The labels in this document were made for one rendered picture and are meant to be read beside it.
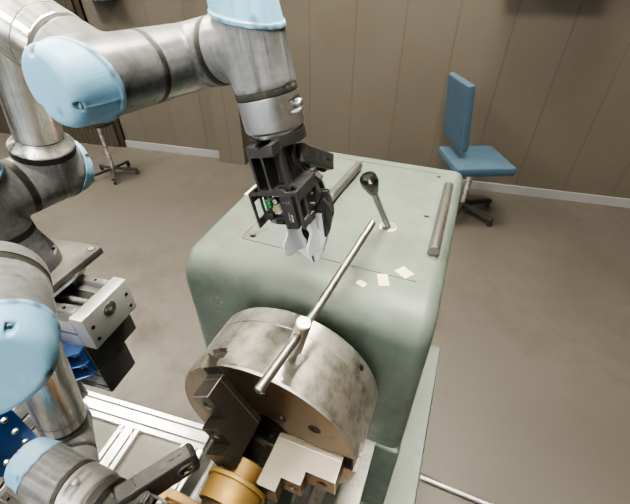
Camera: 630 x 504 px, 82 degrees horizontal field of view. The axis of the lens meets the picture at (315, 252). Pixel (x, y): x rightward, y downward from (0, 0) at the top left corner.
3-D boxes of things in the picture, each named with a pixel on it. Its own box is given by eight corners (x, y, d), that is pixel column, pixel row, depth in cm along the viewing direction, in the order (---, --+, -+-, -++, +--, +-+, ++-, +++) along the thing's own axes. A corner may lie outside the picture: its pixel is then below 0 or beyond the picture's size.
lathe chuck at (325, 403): (212, 386, 79) (215, 292, 59) (345, 457, 74) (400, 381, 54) (186, 424, 73) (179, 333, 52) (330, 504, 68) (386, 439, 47)
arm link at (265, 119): (256, 90, 48) (312, 81, 44) (265, 125, 50) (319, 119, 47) (224, 106, 42) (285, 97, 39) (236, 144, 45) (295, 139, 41)
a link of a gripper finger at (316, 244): (303, 279, 55) (288, 226, 50) (317, 256, 59) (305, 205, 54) (322, 281, 53) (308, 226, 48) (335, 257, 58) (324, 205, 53)
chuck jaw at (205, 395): (252, 401, 62) (211, 353, 58) (273, 401, 60) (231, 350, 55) (215, 465, 54) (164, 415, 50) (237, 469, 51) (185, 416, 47)
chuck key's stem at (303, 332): (290, 377, 54) (307, 332, 46) (278, 369, 54) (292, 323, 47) (298, 366, 55) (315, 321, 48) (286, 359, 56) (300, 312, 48)
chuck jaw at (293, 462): (288, 412, 60) (359, 438, 56) (291, 427, 63) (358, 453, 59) (255, 481, 51) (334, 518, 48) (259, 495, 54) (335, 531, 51)
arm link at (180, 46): (98, 36, 41) (162, 16, 36) (172, 26, 49) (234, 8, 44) (130, 109, 45) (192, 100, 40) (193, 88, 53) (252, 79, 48)
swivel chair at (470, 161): (493, 201, 336) (535, 76, 272) (497, 235, 292) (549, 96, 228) (424, 191, 351) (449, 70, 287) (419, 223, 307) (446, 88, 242)
